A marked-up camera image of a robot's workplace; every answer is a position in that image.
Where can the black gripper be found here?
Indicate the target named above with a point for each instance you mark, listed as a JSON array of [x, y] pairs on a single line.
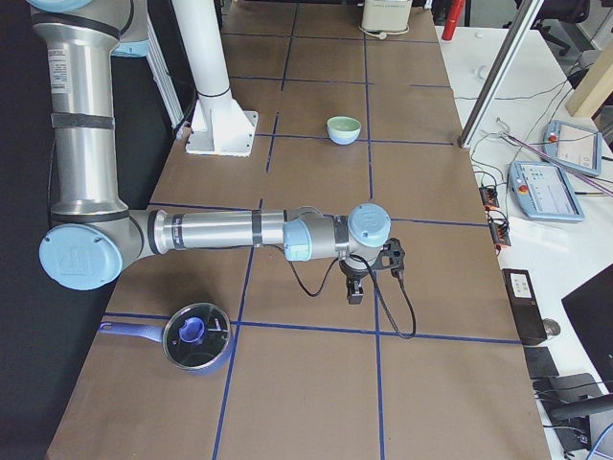
[[353, 276]]

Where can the green bowl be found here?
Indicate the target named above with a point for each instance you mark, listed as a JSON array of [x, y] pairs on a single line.
[[343, 126]]

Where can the blue bowl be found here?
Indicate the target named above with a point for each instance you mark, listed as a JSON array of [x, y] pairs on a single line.
[[343, 138]]

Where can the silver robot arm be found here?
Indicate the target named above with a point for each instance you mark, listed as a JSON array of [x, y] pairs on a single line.
[[95, 236]]

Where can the orange black electronics board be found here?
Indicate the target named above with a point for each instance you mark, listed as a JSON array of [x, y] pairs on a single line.
[[489, 196]]

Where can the blue saucepan with glass lid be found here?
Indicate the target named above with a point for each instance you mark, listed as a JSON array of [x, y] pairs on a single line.
[[197, 338]]

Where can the black power adapter box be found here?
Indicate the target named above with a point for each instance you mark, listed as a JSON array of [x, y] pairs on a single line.
[[524, 308]]

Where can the near blue teach pendant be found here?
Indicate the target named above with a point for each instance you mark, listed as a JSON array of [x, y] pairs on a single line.
[[543, 192]]

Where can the blue teach pendant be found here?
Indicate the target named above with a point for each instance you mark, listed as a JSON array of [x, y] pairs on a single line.
[[543, 192], [580, 148]]

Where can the black monitor corner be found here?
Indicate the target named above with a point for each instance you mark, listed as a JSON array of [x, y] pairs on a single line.
[[589, 309]]

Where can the far blue teach pendant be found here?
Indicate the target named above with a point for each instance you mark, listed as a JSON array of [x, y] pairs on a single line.
[[580, 148]]

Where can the silver toaster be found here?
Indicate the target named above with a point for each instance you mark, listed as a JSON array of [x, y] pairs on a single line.
[[387, 16]]

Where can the red bottle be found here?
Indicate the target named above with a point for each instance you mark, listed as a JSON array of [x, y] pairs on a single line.
[[454, 11]]

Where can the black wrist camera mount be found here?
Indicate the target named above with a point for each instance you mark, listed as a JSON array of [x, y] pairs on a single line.
[[391, 257]]

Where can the white pedestal column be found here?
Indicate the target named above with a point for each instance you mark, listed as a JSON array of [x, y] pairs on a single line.
[[219, 126]]

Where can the aluminium frame post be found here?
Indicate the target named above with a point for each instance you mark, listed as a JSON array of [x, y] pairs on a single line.
[[526, 16]]

